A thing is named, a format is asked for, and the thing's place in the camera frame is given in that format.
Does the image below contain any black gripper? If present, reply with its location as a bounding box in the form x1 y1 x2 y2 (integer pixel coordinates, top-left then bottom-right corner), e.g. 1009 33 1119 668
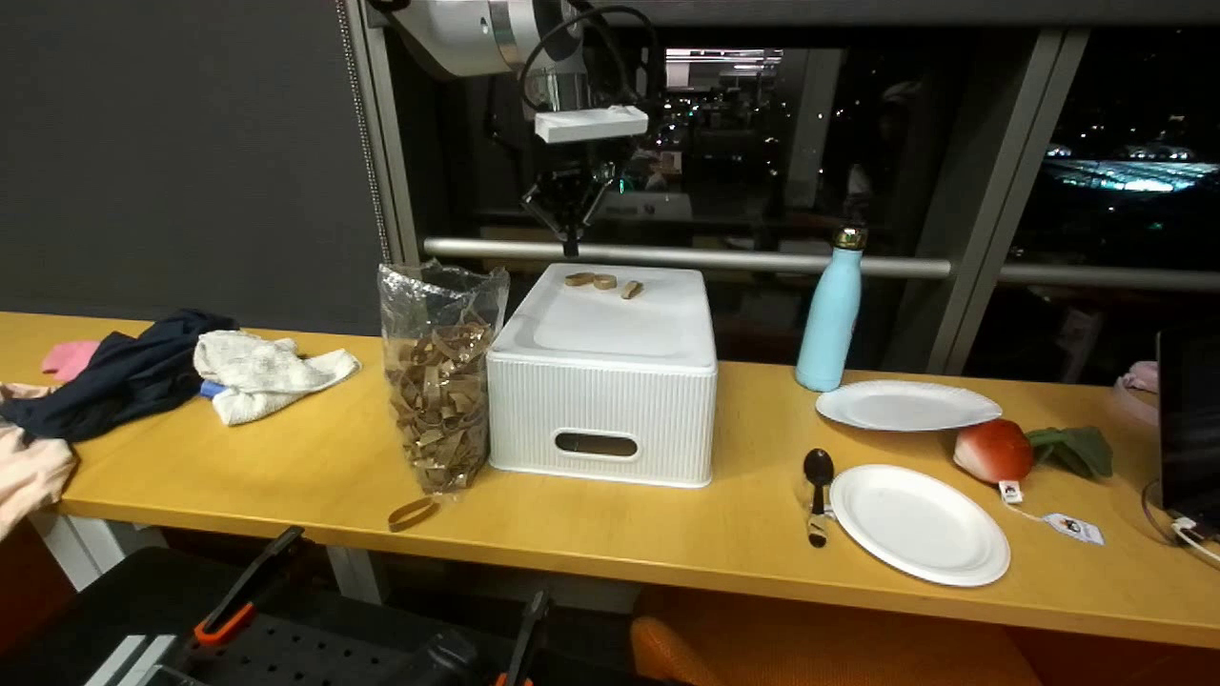
524 141 633 259

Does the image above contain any clear packet of rubber bands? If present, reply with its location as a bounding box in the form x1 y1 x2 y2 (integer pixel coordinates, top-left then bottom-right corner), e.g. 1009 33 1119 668
373 259 514 498

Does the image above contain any silver metal handrail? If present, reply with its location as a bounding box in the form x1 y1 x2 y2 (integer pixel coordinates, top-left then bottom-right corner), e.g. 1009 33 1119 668
418 234 1220 299

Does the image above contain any white plastic storage box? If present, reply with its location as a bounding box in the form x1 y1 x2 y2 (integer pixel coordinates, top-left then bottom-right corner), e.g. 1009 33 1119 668
484 259 722 492

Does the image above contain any light blue water bottle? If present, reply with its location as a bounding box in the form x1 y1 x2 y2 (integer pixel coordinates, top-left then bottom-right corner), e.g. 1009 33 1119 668
792 224 864 397

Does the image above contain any black plastic spoon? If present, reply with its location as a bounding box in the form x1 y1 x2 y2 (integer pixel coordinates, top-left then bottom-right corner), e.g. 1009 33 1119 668
800 446 838 554

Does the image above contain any white crumpled cloth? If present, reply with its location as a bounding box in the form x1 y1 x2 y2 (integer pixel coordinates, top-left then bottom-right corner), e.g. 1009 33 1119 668
191 328 364 430

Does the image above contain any white paper plate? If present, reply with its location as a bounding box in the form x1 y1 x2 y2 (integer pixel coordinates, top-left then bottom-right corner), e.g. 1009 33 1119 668
826 460 1016 592
814 376 1007 439

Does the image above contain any red strawberry plush toy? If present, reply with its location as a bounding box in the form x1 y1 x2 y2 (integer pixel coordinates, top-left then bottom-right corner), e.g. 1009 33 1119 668
951 416 1036 489

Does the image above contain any navy blue cloth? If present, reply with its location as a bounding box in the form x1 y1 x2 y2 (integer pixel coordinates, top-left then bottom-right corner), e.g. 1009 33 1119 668
0 304 240 446

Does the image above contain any orange chair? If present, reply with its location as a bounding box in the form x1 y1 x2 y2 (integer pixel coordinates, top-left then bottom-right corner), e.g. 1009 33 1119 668
627 602 1046 686

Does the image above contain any black perforated board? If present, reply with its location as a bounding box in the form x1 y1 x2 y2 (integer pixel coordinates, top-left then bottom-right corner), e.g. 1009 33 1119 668
0 545 639 686

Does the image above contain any pink sticky note pad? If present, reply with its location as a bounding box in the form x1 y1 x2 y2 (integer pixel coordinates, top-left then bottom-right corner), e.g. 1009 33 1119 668
37 334 106 384

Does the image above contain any pale pink object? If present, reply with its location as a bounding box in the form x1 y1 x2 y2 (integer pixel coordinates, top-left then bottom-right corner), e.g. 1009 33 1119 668
1111 360 1163 423

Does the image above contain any pale pink cloth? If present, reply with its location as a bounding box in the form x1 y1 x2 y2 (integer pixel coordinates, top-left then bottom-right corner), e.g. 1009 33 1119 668
0 376 79 543

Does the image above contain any reddish brown chair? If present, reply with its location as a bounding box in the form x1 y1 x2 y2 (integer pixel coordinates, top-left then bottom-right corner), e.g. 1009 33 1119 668
0 516 75 663

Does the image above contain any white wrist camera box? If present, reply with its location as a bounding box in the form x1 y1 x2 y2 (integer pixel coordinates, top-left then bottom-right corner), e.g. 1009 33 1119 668
529 104 651 149

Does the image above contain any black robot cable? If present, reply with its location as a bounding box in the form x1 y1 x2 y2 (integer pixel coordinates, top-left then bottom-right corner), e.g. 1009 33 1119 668
510 5 664 184

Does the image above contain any grey window frame post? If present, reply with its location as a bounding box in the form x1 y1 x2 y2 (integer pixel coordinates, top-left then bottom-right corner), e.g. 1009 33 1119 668
923 28 1096 372
333 0 428 272

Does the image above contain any black clamp with orange handle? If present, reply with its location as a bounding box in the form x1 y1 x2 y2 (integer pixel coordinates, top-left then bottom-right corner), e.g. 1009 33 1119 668
186 521 310 652
493 586 558 686

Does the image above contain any white tag with string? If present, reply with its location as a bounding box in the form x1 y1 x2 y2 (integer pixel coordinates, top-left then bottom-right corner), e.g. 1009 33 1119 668
997 478 1106 549

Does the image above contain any white cable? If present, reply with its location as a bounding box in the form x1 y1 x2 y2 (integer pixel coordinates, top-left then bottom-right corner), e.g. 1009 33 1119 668
1138 492 1220 567

